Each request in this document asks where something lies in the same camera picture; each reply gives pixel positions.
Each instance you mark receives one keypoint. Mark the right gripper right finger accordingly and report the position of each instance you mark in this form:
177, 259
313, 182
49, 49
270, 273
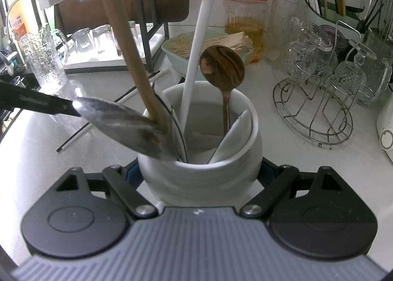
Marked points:
276, 181

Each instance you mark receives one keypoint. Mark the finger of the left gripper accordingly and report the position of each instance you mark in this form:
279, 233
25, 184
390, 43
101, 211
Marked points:
13, 96

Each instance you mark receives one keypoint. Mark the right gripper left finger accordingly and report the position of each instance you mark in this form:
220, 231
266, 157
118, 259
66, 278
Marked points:
123, 182

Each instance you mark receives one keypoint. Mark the white ceramic soup spoon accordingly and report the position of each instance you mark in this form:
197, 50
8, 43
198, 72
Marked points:
237, 136

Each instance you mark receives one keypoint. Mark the large steel spoon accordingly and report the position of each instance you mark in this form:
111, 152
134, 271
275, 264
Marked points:
136, 132

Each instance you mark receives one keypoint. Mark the white ceramic mug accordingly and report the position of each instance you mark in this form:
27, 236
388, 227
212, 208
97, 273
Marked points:
226, 183

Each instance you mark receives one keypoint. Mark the white black chopstick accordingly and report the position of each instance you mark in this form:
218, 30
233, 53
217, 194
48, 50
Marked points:
105, 107

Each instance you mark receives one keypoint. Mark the copper long-handled spoon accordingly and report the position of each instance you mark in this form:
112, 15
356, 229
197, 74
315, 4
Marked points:
223, 68

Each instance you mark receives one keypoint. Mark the brown wooden chopstick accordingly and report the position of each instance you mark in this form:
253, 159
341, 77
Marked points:
116, 14

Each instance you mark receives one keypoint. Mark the white long-handled ladle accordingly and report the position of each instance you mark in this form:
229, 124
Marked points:
196, 51

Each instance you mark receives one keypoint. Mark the tall textured glass mug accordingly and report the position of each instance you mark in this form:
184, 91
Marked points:
47, 52

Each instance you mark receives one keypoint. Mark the yellow detergent jug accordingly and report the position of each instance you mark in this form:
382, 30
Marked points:
22, 19

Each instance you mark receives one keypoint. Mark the upturned glass left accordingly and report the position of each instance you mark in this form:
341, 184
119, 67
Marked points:
82, 41

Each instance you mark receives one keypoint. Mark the upturned glass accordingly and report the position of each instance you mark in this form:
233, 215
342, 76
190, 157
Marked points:
132, 26
103, 39
82, 41

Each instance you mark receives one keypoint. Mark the white drip tray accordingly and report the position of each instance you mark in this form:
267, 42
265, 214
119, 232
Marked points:
108, 58

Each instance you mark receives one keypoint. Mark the upturned glass middle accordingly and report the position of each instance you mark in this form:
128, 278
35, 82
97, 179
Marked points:
103, 39

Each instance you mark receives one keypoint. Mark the white electric cooker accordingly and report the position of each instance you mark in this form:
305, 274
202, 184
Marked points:
385, 128

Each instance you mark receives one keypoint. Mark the upturned glass right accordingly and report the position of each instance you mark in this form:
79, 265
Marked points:
132, 26

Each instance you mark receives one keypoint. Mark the clear glass pitcher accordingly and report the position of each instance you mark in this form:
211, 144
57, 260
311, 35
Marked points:
378, 72

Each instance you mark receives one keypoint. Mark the black dish rack shelf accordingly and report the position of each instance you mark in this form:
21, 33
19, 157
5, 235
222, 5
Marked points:
146, 34

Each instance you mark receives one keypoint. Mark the red-lid plastic jar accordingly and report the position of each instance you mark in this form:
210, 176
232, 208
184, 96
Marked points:
248, 16

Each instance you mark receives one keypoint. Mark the green white utensil caddy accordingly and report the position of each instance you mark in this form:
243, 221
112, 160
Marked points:
337, 7

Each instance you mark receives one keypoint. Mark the wire glass holder rack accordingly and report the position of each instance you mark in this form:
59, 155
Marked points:
315, 91

